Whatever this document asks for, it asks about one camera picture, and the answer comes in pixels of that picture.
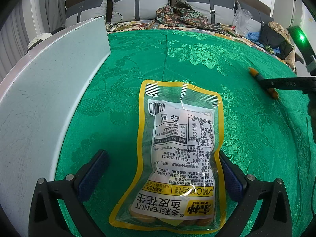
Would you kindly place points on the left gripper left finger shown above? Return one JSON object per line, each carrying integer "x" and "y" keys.
{"x": 46, "y": 218}

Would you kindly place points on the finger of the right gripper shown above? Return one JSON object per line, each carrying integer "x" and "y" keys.
{"x": 305, "y": 84}

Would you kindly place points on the grey pillow middle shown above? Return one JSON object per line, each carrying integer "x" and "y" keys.
{"x": 130, "y": 10}

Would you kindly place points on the grey curtain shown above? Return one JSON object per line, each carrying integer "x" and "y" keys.
{"x": 27, "y": 20}

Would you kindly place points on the white cardboard box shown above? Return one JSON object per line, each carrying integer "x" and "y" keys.
{"x": 39, "y": 97}

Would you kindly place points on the grey pillow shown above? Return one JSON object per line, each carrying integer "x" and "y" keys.
{"x": 130, "y": 10}
{"x": 85, "y": 10}
{"x": 216, "y": 11}

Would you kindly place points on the black bag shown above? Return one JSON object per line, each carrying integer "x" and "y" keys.
{"x": 270, "y": 38}

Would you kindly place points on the clear plastic bag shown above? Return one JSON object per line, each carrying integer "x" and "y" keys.
{"x": 241, "y": 20}

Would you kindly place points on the yellow peanut snack bag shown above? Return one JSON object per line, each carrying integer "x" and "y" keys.
{"x": 179, "y": 182}

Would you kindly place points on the grey pillow right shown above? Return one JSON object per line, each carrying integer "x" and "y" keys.
{"x": 216, "y": 11}

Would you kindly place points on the dark floral cloth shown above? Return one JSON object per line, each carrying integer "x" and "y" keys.
{"x": 181, "y": 14}

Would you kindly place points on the grey pillow left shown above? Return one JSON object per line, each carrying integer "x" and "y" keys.
{"x": 85, "y": 10}

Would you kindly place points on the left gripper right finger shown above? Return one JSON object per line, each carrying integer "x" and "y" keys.
{"x": 274, "y": 217}

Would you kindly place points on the orange sausage stick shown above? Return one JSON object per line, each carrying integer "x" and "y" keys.
{"x": 258, "y": 77}

